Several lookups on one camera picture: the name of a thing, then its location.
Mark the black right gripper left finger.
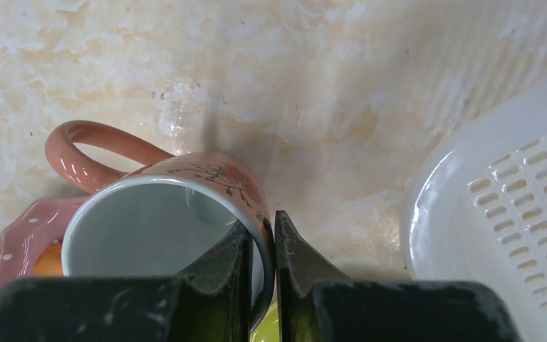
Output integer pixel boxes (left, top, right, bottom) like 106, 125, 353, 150
174, 222, 253, 341

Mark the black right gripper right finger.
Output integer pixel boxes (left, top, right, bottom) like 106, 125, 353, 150
274, 210, 349, 341

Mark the green polka dot plate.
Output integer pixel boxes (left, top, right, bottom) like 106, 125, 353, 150
249, 301, 280, 342

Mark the pink floral mug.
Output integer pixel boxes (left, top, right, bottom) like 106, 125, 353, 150
45, 120, 275, 326

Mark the pink polka dot plate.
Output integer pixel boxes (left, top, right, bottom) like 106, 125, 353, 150
0, 195, 89, 289

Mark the white perforated plastic basket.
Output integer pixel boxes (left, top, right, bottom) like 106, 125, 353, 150
400, 78, 547, 341

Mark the orange carrot piece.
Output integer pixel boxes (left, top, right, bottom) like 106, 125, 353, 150
33, 243, 63, 277

